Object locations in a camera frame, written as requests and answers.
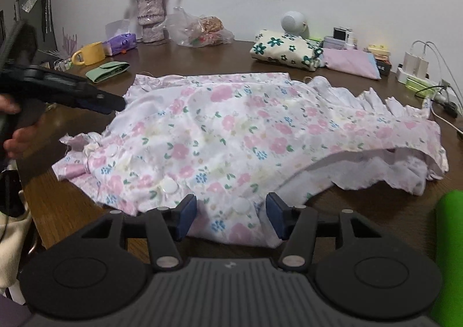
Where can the person's body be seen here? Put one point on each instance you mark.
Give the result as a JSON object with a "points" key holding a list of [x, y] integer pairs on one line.
{"points": [[12, 240]]}

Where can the small lavender tin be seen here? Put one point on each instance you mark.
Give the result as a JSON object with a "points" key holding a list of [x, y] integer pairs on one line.
{"points": [[336, 44]]}

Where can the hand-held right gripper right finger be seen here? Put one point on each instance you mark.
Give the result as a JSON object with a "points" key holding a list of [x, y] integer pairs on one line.
{"points": [[274, 216]]}

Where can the pink purple fleece garment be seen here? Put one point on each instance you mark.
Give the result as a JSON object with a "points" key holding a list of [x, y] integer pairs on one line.
{"points": [[351, 63]]}

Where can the clear plastic snack bag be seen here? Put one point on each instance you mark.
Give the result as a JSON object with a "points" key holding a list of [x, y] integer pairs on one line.
{"points": [[199, 30]]}

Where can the person's left hand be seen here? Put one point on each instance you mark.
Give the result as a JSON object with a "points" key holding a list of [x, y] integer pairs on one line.
{"points": [[21, 140]]}

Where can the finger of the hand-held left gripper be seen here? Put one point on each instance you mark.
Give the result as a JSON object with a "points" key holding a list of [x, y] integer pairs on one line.
{"points": [[112, 98], [101, 108]]}

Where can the cream teal-flowered pants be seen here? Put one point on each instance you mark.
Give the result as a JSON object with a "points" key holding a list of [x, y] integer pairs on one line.
{"points": [[285, 50]]}

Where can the white wall charger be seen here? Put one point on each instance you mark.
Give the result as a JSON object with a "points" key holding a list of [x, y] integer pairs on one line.
{"points": [[410, 63], [422, 63]]}

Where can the green white small box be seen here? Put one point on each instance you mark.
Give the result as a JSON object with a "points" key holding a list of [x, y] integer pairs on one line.
{"points": [[315, 42]]}

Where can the light green gadget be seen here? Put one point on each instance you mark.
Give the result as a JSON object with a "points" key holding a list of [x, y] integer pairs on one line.
{"points": [[421, 84]]}

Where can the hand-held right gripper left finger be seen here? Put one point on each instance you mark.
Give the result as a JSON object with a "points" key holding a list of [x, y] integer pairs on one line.
{"points": [[188, 216]]}

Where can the small white screen gadget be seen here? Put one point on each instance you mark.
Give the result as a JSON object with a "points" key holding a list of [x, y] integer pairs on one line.
{"points": [[343, 34]]}

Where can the grey board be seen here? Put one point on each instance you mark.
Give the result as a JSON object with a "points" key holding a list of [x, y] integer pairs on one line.
{"points": [[34, 16]]}

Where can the pink floral ruffled garment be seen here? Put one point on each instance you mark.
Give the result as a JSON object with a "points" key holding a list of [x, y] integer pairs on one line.
{"points": [[235, 131]]}

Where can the small black box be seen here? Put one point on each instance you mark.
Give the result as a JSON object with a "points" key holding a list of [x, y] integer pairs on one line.
{"points": [[384, 67]]}

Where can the yellow mug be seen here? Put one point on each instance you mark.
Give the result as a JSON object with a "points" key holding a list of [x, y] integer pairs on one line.
{"points": [[92, 54]]}

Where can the black plug adapter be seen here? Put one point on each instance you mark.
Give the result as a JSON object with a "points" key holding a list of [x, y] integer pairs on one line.
{"points": [[451, 107]]}

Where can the white astronaut speaker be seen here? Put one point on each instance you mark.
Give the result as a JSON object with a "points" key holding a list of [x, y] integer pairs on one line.
{"points": [[293, 21]]}

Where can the mint green folded pouch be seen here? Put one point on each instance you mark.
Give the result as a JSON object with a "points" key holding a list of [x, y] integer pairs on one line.
{"points": [[108, 72]]}

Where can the purple dried grass bunch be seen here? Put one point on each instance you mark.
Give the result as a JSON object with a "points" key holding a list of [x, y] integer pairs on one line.
{"points": [[67, 45]]}

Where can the purple tissue pack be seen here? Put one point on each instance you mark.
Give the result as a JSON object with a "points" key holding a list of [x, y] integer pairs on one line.
{"points": [[121, 44]]}

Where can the crochet-covered vase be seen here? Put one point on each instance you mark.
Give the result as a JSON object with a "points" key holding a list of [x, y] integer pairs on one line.
{"points": [[150, 16]]}

